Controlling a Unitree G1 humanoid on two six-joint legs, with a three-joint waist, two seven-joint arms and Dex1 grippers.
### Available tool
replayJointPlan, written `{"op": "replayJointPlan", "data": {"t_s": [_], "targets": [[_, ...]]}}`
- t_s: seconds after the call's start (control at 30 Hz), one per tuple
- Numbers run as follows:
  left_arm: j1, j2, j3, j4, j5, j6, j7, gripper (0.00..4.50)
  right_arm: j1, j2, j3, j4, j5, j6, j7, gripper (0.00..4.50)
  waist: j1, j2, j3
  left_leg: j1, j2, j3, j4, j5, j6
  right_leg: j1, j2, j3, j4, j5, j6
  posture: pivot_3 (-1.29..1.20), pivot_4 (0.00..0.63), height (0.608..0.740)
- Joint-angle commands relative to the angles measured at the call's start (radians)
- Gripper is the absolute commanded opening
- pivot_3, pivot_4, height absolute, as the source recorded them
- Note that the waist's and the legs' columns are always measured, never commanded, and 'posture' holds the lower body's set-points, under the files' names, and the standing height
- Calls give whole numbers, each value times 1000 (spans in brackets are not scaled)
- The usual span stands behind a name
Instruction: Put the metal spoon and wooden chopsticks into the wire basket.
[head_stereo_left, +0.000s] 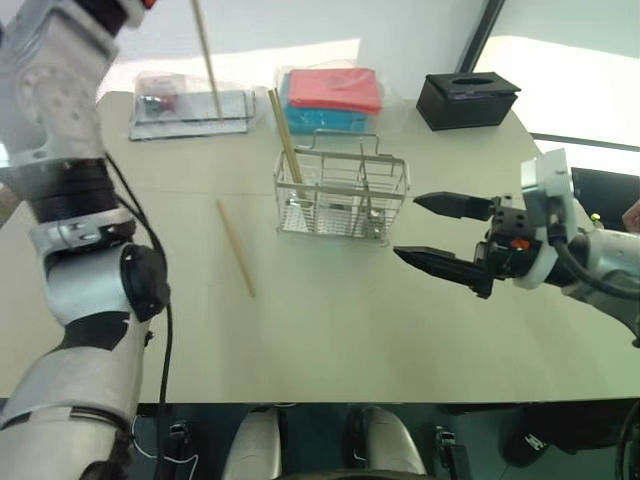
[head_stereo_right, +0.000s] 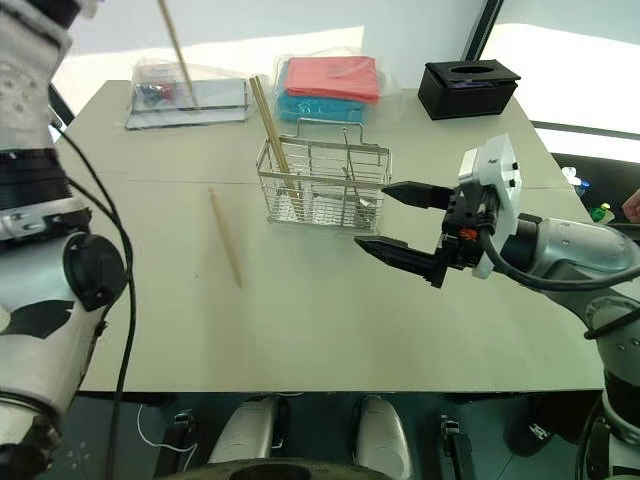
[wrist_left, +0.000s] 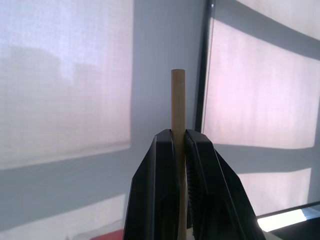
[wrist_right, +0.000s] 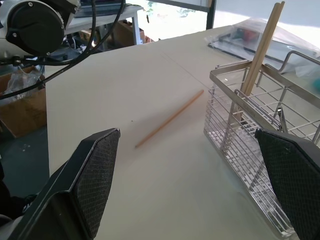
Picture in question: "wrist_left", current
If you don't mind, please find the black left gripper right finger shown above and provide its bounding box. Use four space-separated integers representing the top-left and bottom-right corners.
184 129 266 240

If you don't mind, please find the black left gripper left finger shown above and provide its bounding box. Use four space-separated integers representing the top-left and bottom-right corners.
122 128 183 240

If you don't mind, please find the wooden chopstick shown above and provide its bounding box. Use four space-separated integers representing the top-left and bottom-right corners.
170 68 188 240

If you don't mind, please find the red object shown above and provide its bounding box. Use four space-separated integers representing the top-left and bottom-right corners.
90 229 125 240

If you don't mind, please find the dark window sill ledge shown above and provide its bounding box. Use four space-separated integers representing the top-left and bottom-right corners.
254 202 320 240

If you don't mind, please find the white roller window blind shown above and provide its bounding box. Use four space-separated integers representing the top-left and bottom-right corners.
201 0 320 218
0 0 134 170

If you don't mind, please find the dark window frame post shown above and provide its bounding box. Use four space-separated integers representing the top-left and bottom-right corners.
193 0 212 134

